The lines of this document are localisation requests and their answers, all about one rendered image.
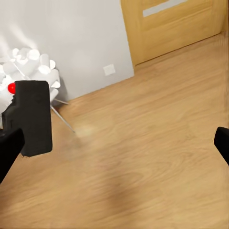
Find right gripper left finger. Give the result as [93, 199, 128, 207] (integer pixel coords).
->
[0, 127, 25, 184]

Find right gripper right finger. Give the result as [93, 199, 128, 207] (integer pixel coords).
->
[214, 127, 229, 165]

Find digital camera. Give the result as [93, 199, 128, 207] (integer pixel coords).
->
[1, 80, 52, 157]

